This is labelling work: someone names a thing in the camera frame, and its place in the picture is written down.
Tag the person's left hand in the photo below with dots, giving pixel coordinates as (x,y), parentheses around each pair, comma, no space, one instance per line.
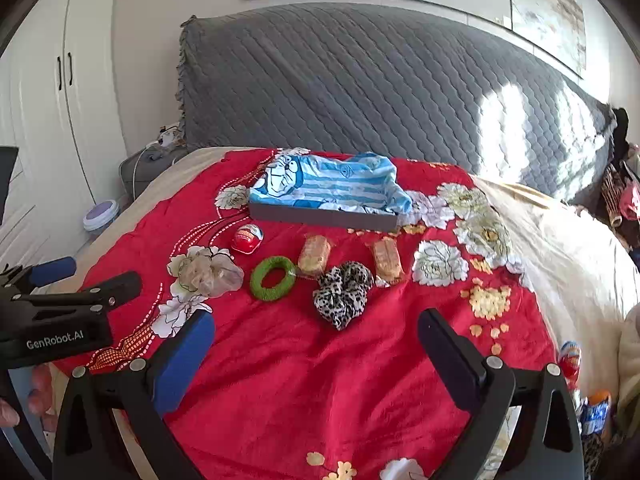
(40,395)

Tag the blue orange snack packet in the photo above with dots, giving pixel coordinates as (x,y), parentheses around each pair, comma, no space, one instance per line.
(596,412)

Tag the clear plastic bag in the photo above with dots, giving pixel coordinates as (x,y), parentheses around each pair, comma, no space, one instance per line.
(210,272)

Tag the red and blue egg toy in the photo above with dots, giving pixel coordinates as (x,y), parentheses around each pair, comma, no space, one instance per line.
(571,360)

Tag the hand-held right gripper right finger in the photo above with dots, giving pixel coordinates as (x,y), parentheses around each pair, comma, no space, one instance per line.
(450,360)

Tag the leopard print scrunchie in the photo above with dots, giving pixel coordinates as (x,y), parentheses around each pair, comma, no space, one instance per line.
(340,295)

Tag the bread packet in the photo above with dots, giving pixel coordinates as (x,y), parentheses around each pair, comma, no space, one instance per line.
(387,260)
(315,255)

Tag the white wardrobe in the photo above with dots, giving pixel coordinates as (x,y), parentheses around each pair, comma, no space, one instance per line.
(45,135)

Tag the pale wall painting panel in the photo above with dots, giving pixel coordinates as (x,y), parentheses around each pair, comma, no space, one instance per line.
(550,10)

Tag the grey nightstand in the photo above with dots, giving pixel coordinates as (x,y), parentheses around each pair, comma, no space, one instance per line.
(150,170)

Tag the grey shallow box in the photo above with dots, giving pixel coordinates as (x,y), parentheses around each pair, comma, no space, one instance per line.
(320,217)

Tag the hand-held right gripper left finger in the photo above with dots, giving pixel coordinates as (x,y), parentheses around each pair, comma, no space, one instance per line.
(185,360)

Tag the blue striped cartoon cloth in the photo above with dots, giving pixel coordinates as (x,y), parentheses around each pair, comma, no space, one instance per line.
(340,180)

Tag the grey quilted headboard cover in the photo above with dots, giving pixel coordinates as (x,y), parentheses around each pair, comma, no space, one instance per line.
(350,85)

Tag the round lavender container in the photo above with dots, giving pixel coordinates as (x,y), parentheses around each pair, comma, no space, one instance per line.
(100,215)

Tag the red floral blanket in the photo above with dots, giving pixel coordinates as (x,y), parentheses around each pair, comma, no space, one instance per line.
(300,385)

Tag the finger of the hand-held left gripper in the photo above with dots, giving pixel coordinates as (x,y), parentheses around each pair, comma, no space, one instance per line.
(115,285)
(52,267)

